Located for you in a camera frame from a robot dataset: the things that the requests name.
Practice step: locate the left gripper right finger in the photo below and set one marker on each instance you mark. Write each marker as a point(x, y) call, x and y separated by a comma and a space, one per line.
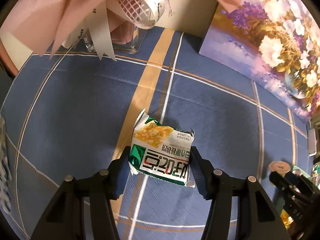
point(257, 216)

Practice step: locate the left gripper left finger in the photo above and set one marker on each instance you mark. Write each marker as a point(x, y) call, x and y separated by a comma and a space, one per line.
point(63, 217)

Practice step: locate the white green cracker packet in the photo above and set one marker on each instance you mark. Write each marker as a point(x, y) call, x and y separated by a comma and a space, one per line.
point(161, 151)

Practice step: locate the yellow chips bag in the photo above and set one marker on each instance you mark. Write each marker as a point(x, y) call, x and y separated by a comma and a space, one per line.
point(286, 218)

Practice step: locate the teal rimmed white tray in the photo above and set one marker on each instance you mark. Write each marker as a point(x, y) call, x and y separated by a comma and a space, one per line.
point(298, 171)

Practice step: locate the yellow jelly cup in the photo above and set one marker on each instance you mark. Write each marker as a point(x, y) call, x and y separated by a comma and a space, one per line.
point(280, 167)

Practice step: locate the white rectangular device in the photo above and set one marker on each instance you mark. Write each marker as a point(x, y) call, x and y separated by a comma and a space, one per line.
point(312, 142)

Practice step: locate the blue white tissue pack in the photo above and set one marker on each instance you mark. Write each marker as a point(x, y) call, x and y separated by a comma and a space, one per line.
point(4, 170)

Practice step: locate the blue plaid tablecloth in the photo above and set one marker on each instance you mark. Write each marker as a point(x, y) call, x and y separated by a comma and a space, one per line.
point(71, 114)

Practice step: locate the floral oil painting canvas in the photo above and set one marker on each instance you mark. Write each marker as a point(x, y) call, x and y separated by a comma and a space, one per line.
point(274, 43)

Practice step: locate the pink wrapped flower bouquet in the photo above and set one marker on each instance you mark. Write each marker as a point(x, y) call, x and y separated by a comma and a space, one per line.
point(45, 24)

